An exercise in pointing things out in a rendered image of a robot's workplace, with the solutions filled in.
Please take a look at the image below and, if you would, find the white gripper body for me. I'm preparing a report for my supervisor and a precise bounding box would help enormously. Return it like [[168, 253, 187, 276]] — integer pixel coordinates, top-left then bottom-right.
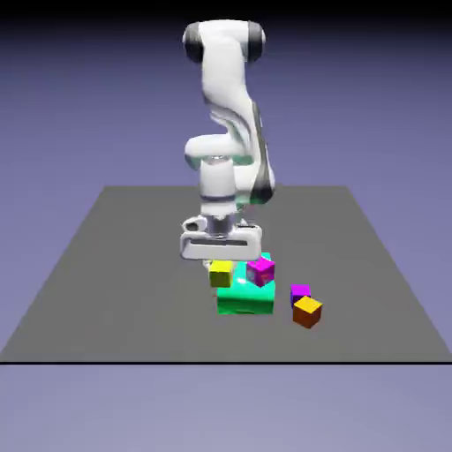
[[178, 224, 263, 262]]

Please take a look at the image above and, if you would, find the small yellow cube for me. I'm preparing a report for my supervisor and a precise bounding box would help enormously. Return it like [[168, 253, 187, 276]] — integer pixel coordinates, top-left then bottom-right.
[[208, 260, 235, 289]]

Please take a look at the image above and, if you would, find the small magenta cube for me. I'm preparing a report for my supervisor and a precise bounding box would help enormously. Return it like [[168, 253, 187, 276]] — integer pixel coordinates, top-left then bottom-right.
[[245, 256, 276, 288]]

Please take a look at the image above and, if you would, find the small purple cube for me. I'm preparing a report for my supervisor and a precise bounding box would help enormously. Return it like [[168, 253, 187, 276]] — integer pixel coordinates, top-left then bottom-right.
[[290, 283, 313, 307]]

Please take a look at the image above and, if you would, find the small orange cube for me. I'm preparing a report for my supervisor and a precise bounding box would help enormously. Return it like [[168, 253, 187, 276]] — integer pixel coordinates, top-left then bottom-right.
[[291, 295, 323, 330]]

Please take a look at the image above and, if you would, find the large green box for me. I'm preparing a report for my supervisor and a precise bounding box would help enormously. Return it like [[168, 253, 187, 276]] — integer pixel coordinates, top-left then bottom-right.
[[215, 252, 276, 316]]

